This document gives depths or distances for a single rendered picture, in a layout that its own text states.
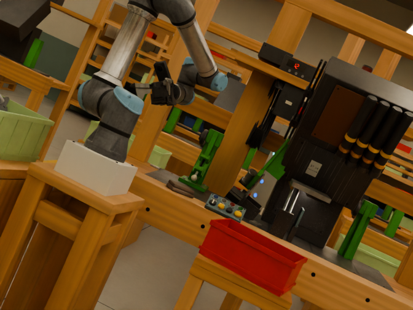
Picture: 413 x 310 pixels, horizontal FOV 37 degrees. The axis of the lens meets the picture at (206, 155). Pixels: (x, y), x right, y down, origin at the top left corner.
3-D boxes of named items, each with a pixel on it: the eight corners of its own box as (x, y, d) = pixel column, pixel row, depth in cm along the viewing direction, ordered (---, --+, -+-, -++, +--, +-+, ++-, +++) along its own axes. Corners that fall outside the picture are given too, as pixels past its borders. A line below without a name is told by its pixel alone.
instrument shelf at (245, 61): (420, 142, 272) (424, 133, 271) (234, 58, 280) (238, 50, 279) (408, 141, 296) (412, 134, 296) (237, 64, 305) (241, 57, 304)
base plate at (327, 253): (394, 298, 241) (396, 293, 241) (142, 178, 251) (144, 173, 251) (377, 274, 282) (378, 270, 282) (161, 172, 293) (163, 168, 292)
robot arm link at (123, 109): (114, 128, 205) (131, 90, 205) (90, 116, 213) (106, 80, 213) (138, 138, 214) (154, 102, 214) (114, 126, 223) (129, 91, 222)
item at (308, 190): (328, 206, 234) (331, 199, 234) (289, 188, 236) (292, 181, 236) (321, 197, 273) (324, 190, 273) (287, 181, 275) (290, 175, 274)
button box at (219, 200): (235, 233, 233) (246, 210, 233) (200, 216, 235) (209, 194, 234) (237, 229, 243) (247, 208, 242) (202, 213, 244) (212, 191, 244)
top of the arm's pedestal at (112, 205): (109, 216, 196) (114, 204, 195) (25, 173, 202) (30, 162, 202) (141, 209, 227) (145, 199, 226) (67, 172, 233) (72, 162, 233)
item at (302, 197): (323, 249, 269) (357, 178, 266) (259, 219, 271) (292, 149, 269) (320, 242, 287) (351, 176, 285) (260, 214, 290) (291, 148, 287)
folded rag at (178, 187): (187, 193, 250) (190, 186, 250) (193, 199, 243) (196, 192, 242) (165, 185, 246) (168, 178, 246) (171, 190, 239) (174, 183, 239)
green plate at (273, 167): (270, 190, 254) (303, 150, 252) (254, 177, 255) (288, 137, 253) (270, 188, 265) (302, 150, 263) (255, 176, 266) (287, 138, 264)
